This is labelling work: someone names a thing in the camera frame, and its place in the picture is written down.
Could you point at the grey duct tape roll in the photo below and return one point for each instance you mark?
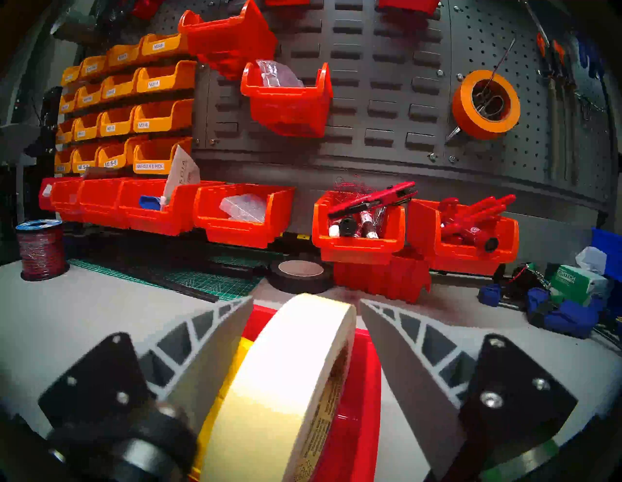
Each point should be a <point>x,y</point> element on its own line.
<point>73,26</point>

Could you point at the grey pegboard wall panel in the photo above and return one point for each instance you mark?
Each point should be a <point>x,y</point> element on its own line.
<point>384,87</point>

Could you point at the green white tissue box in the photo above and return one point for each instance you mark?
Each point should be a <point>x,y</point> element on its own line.
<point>576,284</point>

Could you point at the crimson plastic parts bin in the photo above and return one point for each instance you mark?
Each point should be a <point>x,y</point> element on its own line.
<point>408,5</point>

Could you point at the cream masking tape roll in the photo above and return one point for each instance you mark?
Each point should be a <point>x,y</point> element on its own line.
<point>282,379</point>

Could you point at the red white tool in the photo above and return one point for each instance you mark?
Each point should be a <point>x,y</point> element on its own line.
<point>146,7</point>

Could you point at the small steel scissors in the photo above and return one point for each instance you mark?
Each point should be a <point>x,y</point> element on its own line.
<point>500,63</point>

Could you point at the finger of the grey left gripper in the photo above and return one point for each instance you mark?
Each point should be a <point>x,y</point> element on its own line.
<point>19,138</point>

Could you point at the yellow tape measure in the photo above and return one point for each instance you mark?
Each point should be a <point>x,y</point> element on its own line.
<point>233,359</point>

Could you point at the black flat bar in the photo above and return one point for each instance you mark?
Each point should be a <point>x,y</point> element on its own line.
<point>184,290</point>

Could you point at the black tape roll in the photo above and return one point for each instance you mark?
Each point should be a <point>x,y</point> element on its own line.
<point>291,287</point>

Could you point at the small blue plastic item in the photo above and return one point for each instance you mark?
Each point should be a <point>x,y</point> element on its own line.
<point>149,202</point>

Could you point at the dark metal C clamp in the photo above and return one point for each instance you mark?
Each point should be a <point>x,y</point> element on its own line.
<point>112,19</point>

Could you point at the white paper packet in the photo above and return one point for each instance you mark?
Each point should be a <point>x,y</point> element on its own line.
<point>182,170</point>

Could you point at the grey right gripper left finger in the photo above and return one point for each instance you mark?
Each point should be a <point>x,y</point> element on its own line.
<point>209,354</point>

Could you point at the red plastic parts bin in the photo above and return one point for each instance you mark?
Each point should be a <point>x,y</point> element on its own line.
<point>43,201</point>
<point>286,111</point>
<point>357,250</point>
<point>461,257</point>
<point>228,34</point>
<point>286,2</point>
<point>65,204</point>
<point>146,221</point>
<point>233,233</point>
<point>99,209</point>
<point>384,282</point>

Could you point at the orange tape roll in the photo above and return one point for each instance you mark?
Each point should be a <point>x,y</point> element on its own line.
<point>461,116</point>

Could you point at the yellow labelled parts bin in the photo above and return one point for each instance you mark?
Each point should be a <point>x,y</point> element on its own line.
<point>64,135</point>
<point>88,99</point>
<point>70,77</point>
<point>63,165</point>
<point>160,121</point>
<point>92,70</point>
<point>121,58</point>
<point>86,131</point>
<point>85,164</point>
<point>114,160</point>
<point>163,82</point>
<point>116,127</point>
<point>119,90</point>
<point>67,104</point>
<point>155,165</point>
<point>160,47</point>

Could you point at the red white marker pen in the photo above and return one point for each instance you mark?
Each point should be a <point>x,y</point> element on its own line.
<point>368,223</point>

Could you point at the black marker pen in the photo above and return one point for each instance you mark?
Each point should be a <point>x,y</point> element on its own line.
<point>347,226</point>

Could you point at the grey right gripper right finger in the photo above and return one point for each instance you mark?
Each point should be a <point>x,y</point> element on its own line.
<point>403,369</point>

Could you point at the black metal stand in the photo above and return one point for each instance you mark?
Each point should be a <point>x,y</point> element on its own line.
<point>46,126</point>

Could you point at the blue plastic bin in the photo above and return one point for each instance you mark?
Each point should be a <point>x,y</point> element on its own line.
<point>607,252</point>

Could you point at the crimson plastic storage bin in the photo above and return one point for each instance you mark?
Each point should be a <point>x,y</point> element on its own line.
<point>359,413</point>

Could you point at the green cutting mat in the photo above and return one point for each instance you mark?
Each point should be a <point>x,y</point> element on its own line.
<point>218,282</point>

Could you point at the blue bar clamp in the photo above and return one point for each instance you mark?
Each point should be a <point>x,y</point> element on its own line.
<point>563,316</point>

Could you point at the clear plastic bag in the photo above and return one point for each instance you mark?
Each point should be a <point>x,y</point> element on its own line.
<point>243,208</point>
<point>277,73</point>

